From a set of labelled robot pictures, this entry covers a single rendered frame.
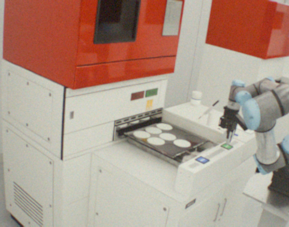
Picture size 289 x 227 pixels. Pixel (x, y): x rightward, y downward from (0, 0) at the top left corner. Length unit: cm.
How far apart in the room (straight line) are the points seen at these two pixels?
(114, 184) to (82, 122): 37
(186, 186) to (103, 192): 55
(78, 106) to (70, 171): 37
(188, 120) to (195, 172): 68
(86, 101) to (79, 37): 37
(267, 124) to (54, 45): 106
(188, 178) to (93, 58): 72
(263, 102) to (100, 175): 104
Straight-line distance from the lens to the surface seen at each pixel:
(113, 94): 197
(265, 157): 167
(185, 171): 167
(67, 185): 200
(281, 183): 195
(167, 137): 212
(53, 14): 179
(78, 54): 166
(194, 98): 252
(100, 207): 211
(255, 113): 136
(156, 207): 178
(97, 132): 198
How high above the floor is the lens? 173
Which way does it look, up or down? 20 degrees down
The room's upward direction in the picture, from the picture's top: 8 degrees clockwise
